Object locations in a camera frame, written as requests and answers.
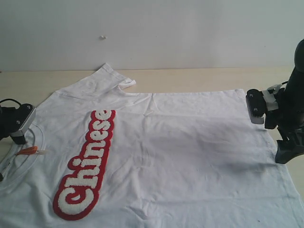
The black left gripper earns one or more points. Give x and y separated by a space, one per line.
8 121

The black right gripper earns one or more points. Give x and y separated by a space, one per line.
288 119

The white t-shirt red lettering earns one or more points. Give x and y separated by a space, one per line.
171 160

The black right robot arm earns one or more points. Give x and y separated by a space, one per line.
295 85

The orange size tag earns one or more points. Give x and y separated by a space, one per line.
31 151

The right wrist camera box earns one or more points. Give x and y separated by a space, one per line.
256 106

